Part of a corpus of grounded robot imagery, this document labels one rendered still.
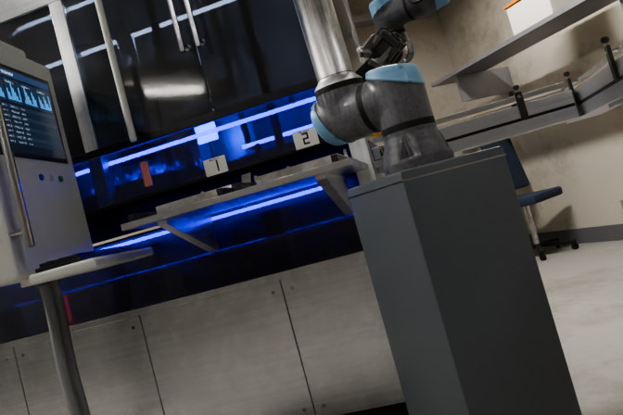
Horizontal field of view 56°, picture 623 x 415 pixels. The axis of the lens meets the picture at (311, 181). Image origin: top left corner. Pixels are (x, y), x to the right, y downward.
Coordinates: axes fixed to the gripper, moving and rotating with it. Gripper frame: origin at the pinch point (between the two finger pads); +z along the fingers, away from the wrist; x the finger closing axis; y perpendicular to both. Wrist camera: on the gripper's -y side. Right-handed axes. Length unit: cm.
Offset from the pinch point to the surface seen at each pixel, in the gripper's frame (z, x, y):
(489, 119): -69, 31, -2
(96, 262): 15, -24, -87
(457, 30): -445, -44, -5
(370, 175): -49, 14, -38
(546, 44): -372, 28, 31
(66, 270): 19, -29, -93
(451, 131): -66, 24, -12
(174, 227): -8, -19, -77
